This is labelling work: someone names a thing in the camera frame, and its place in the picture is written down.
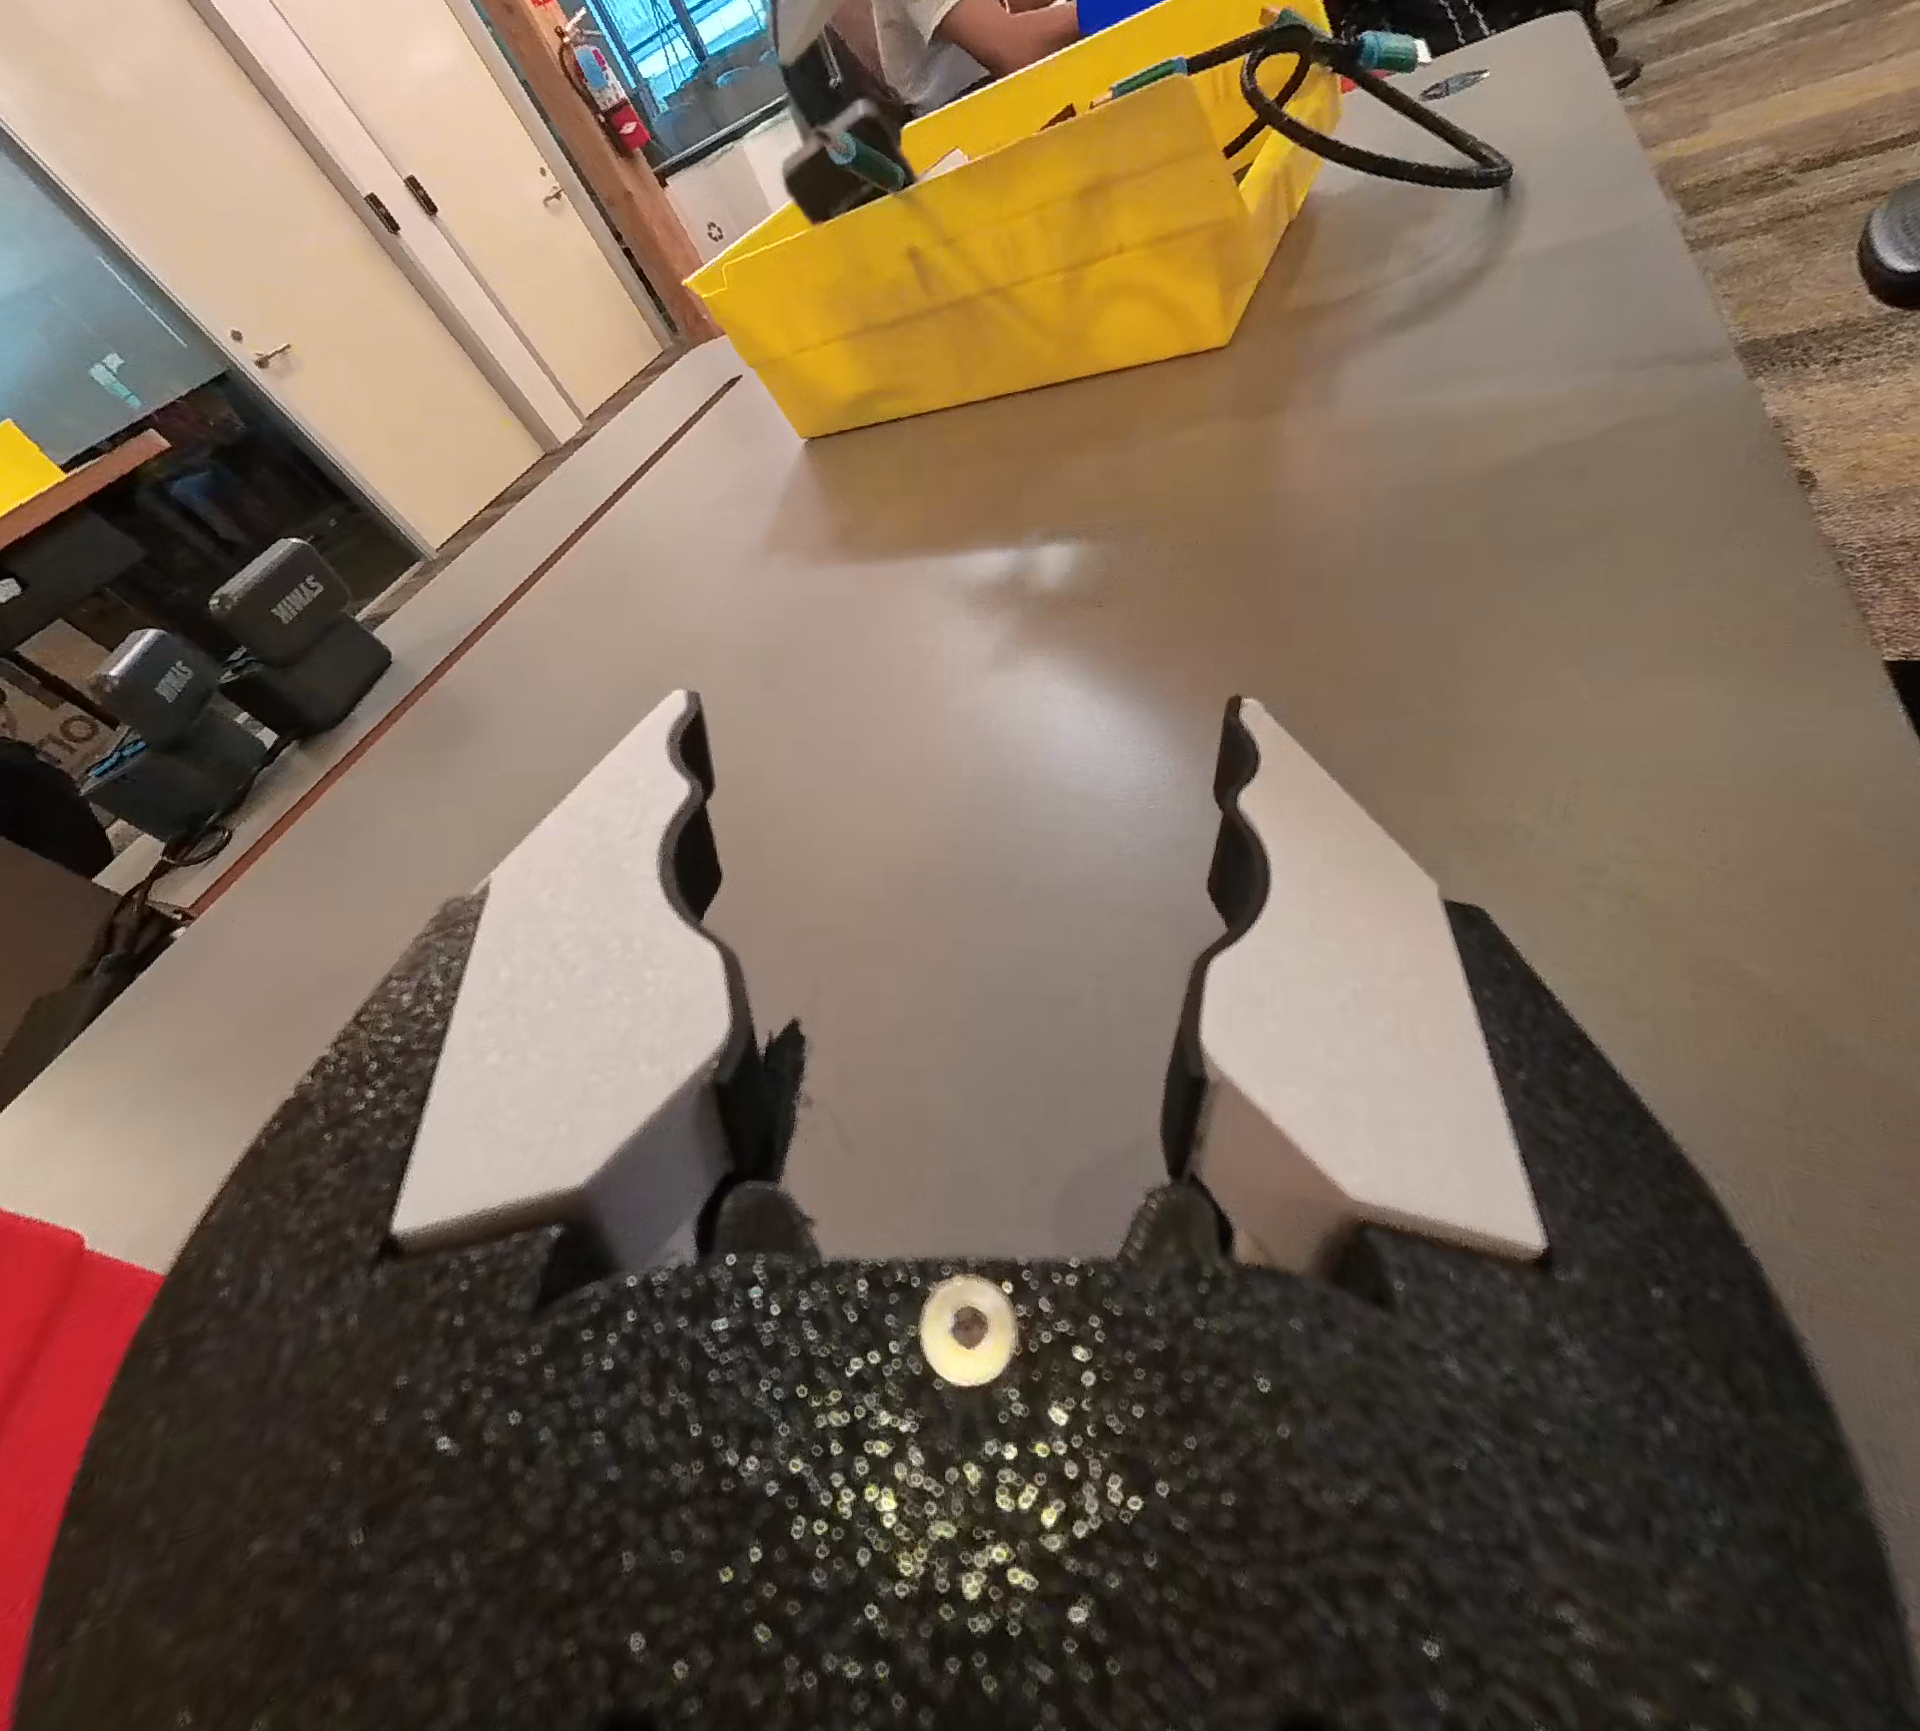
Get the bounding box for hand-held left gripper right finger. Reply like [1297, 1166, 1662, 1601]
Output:
[1159, 694, 1551, 1280]

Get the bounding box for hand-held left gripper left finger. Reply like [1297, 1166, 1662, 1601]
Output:
[391, 688, 757, 1289]

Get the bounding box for yellow plastic bin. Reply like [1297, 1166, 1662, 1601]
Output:
[683, 0, 1344, 440]

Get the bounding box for red fire extinguisher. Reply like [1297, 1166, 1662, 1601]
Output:
[558, 14, 654, 156]

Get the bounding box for white recycling cabinet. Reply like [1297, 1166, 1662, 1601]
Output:
[661, 118, 798, 252]

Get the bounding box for white double door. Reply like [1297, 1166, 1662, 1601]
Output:
[134, 0, 673, 446]

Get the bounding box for black hard case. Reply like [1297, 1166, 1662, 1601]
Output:
[206, 538, 396, 738]
[86, 628, 272, 844]

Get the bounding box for red plastic bin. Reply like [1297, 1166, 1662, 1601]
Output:
[0, 1206, 168, 1635]

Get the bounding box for wooden office table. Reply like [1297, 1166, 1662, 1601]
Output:
[0, 430, 170, 698]

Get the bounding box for small yellow bin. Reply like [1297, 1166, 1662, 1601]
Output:
[0, 418, 71, 518]

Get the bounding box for black round-base stand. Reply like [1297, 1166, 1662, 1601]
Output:
[1856, 186, 1920, 312]

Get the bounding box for wooden post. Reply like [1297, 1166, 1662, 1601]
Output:
[396, 0, 723, 342]

